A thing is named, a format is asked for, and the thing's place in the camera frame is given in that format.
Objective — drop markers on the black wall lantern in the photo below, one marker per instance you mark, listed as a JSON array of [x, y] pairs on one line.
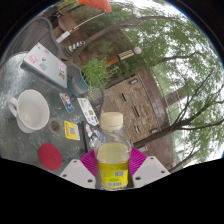
[[133, 81], [154, 130]]

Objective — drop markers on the silver laptop with stickers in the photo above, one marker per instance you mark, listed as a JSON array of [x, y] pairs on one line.
[[45, 65]]

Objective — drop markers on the small colourful sticker card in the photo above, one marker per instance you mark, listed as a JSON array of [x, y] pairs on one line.
[[67, 102]]

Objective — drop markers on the orange patio umbrella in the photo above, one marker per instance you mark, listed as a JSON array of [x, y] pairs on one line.
[[96, 5]]

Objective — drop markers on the blue yellow striped cone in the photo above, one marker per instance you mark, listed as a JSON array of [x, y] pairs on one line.
[[76, 46]]

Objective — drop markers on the grey wicker chair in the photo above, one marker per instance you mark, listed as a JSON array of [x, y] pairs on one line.
[[30, 35], [102, 100]]

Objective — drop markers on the yellow-labelled clear drink bottle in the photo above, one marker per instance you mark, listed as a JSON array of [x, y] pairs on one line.
[[112, 166]]

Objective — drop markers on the wooden bench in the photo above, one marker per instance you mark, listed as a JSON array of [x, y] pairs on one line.
[[68, 21]]

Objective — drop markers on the globe-topped lamp post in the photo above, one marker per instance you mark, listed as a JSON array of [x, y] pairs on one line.
[[123, 55]]

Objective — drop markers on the white ceramic mug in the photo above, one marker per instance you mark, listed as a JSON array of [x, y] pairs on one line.
[[31, 110]]

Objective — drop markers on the flat round red coaster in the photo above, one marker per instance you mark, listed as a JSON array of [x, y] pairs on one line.
[[50, 156]]

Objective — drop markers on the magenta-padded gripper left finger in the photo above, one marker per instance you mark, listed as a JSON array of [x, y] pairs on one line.
[[78, 173]]

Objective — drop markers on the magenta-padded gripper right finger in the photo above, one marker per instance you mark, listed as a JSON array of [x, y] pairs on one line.
[[150, 170]]

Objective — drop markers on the green plant in blue pot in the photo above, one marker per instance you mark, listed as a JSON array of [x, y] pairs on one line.
[[78, 83]]

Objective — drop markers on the yellow square card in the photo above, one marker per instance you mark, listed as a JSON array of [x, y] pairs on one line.
[[72, 130]]

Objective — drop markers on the white sticker sheet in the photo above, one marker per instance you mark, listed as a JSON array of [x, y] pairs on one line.
[[88, 111]]

